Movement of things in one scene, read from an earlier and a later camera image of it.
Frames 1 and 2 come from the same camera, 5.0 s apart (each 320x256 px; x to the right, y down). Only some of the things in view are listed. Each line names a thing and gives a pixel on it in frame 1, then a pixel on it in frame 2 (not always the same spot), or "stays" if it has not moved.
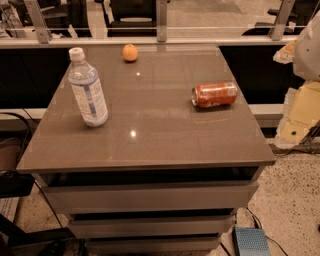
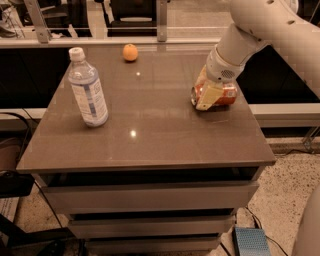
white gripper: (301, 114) to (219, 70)
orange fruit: (130, 52) stays
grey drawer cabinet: (160, 175) stays
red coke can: (214, 94) stays
